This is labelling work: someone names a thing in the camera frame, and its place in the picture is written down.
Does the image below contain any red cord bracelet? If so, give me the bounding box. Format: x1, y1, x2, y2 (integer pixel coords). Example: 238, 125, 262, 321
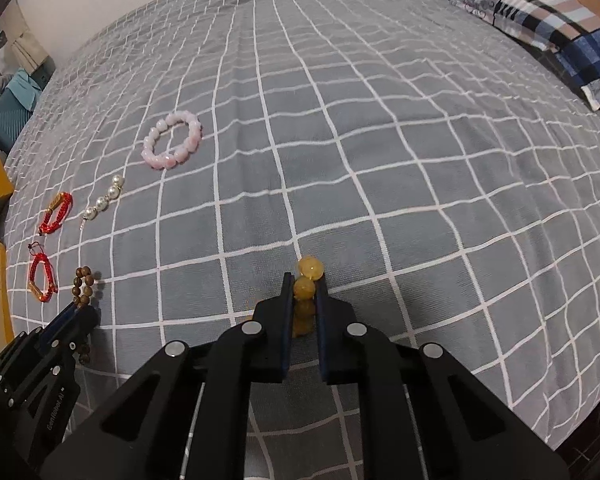
36, 190, 74, 238
26, 240, 60, 304

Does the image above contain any pink bead bracelet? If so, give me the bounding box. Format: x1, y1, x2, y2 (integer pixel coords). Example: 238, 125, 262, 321
140, 109, 204, 170

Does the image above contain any grey checked bed cover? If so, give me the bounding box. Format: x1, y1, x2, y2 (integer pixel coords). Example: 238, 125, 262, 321
4, 0, 600, 448

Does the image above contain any brown wooden bead bracelet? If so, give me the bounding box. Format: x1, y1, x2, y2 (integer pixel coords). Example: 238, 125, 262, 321
71, 265, 97, 366

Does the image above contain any yellow amber bead bracelet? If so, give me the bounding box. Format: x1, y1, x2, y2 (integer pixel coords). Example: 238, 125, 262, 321
291, 254, 326, 338

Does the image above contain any teal suitcase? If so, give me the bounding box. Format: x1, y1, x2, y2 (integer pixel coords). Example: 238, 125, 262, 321
0, 68, 42, 153

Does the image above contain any blue plaid pillow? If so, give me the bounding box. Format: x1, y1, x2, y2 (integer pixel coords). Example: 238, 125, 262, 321
449, 0, 600, 112

